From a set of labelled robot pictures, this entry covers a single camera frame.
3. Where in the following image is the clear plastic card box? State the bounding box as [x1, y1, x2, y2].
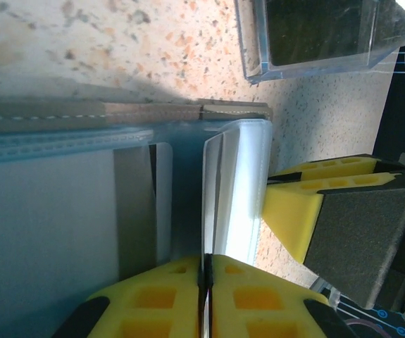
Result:
[235, 0, 405, 85]

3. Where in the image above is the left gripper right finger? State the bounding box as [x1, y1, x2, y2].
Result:
[207, 253, 359, 338]

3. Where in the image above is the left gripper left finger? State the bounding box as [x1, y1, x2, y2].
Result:
[52, 255, 203, 338]

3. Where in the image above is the grey card holder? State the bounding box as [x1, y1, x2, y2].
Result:
[0, 96, 274, 338]

